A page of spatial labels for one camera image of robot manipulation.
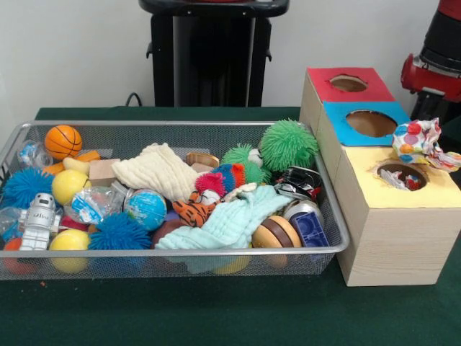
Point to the clear mesh bin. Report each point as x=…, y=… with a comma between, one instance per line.
x=115, y=270

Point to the blue globe ball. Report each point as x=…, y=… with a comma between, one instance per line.
x=146, y=209

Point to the dark green side table cloth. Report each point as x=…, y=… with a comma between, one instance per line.
x=454, y=135

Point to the small colourful dotted cloth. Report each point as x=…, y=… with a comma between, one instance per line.
x=394, y=178

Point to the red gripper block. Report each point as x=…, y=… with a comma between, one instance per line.
x=439, y=83

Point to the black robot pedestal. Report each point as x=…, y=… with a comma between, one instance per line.
x=201, y=65

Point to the knotted colourful dotted cloth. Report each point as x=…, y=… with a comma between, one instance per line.
x=414, y=138

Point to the green spiky toy with eyes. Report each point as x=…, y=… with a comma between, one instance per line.
x=245, y=158

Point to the green spiky rubber ball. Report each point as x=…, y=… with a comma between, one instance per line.
x=288, y=144

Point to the wooden box with three holes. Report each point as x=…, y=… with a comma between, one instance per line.
x=396, y=245

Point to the yellow foam ball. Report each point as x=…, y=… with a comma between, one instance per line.
x=70, y=187

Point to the white toy robot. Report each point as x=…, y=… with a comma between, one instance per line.
x=39, y=220

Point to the mint green cloth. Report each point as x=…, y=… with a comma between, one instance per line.
x=230, y=223

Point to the blue spiky rubber ball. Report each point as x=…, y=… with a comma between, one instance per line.
x=120, y=232

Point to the orange toy basketball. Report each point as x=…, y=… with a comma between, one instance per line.
x=63, y=142

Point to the cream ribbed cloth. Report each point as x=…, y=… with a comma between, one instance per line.
x=151, y=169

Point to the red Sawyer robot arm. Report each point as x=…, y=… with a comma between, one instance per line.
x=446, y=36

